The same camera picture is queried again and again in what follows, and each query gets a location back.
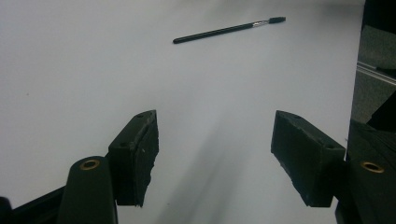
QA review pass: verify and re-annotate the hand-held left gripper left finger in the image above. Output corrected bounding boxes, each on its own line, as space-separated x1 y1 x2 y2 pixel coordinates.
107 109 160 208

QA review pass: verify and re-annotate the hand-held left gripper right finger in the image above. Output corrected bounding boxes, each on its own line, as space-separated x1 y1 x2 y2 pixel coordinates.
270 109 347 208

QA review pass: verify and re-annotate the thin black makeup brush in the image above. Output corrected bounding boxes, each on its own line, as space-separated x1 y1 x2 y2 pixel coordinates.
172 16 287 45

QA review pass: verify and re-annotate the aluminium rail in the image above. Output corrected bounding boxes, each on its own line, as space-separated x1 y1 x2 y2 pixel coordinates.
356 61 396 87

